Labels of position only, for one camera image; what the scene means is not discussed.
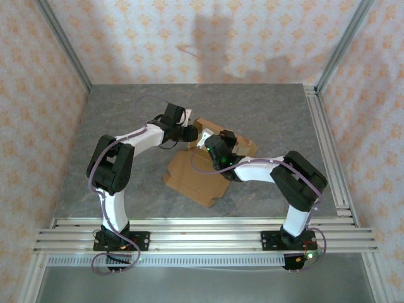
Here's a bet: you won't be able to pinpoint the right aluminium frame post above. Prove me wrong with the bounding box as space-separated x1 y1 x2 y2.
314 0 377 95

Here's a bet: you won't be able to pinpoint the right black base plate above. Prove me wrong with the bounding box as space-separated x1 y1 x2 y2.
260 230 318 252

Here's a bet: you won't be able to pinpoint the right black controller board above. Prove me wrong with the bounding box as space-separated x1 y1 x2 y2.
283 251 323 273

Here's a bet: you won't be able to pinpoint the left black controller board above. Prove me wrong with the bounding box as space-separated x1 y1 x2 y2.
105 254 134 273

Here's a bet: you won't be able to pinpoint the slotted grey cable duct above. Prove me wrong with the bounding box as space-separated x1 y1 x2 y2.
47 255 287 268

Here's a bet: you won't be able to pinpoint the black controller board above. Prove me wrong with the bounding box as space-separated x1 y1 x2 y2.
283 251 323 273
105 254 134 273

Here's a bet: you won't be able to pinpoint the long aluminium mounting rail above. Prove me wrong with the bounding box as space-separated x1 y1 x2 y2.
33 217 379 254

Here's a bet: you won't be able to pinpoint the aluminium frame post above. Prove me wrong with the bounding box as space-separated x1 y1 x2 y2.
314 0 377 95
34 0 93 93

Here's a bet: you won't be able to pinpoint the left aluminium frame post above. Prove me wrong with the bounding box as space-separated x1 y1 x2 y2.
34 0 93 93

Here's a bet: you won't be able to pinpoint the aluminium side table rail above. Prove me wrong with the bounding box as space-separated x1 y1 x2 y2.
304 85 360 229

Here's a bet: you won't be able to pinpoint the grey metal lower panel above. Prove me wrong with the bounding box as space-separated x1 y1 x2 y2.
37 266 377 303

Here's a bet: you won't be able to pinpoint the brown cardboard paper box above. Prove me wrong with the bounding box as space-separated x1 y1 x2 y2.
163 117 259 208

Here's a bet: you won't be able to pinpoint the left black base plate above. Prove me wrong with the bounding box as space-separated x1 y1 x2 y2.
93 230 151 253

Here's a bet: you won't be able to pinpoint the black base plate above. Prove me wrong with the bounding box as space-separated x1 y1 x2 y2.
93 230 151 253
260 230 318 252

